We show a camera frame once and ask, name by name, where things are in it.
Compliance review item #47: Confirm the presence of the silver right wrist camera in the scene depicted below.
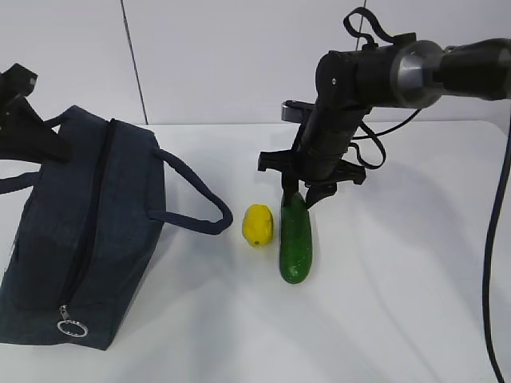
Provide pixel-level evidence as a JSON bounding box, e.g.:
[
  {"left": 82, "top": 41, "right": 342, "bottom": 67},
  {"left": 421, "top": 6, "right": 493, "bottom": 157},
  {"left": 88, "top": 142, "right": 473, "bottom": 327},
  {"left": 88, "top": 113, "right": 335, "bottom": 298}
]
[{"left": 281, "top": 100, "right": 315, "bottom": 124}]

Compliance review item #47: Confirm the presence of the yellow lemon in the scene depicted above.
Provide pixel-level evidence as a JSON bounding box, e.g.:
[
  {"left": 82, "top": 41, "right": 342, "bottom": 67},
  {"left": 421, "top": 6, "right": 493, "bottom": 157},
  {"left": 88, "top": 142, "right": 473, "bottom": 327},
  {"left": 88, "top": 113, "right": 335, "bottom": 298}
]
[{"left": 242, "top": 204, "right": 274, "bottom": 247}]

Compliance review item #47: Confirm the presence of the silver zipper pull ring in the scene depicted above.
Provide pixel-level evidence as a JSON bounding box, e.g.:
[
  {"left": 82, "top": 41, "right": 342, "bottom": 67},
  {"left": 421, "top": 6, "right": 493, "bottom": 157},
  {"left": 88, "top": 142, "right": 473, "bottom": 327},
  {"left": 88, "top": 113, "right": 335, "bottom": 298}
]
[{"left": 56, "top": 304, "right": 88, "bottom": 338}]

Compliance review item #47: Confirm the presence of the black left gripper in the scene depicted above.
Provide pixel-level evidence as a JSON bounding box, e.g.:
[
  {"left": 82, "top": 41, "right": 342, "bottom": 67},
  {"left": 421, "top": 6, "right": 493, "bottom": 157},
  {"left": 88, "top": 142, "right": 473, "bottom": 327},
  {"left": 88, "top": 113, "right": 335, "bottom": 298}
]
[{"left": 1, "top": 63, "right": 72, "bottom": 162}]

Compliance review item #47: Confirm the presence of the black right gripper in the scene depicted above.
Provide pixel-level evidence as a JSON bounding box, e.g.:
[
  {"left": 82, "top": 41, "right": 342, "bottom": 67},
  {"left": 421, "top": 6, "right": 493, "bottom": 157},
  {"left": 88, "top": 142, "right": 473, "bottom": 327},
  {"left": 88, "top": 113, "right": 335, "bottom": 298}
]
[{"left": 258, "top": 149, "right": 366, "bottom": 209}]

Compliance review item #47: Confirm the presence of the green cucumber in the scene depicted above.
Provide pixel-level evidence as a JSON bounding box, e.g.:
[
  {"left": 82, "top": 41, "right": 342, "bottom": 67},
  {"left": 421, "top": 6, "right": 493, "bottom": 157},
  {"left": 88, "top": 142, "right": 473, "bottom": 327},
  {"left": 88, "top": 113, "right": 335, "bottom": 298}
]
[{"left": 279, "top": 191, "right": 313, "bottom": 284}]

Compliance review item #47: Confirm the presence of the dark navy lunch bag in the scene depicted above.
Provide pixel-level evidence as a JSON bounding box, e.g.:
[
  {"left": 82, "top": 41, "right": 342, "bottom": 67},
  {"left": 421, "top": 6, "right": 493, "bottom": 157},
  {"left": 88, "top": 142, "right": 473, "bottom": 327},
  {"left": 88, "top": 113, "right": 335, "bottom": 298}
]
[{"left": 1, "top": 106, "right": 233, "bottom": 350}]

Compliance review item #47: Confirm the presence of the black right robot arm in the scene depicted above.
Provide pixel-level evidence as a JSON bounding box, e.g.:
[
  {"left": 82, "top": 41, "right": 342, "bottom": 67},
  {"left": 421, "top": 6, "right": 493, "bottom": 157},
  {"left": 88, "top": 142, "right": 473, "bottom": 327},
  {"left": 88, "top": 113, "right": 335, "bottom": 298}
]
[{"left": 258, "top": 38, "right": 510, "bottom": 207}]

